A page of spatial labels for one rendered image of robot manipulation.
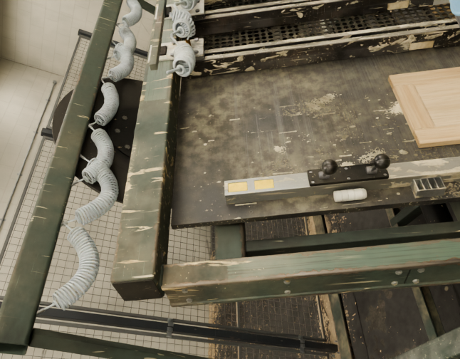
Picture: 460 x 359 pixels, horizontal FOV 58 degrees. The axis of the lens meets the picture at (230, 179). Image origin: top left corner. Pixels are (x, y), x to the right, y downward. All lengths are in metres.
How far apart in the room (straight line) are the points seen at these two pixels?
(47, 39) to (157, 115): 6.53
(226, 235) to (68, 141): 0.90
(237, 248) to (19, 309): 0.68
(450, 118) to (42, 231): 1.32
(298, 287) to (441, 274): 0.32
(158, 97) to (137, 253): 0.55
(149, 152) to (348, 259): 0.58
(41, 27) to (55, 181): 6.10
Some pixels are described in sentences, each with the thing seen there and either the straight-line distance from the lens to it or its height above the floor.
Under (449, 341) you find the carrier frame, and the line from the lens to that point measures 1.71.
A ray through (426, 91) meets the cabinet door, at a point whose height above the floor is 1.17.
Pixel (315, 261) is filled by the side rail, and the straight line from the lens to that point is 0.96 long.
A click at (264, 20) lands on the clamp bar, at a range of 1.75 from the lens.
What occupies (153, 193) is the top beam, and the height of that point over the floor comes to 1.90.
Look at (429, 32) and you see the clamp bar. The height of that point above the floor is 1.13.
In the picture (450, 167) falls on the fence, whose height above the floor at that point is 1.22.
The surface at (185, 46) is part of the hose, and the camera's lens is 1.33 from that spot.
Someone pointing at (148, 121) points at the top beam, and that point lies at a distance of 1.26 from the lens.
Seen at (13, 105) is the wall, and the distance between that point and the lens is 7.47.
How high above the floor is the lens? 2.07
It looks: 19 degrees down
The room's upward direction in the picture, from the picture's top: 76 degrees counter-clockwise
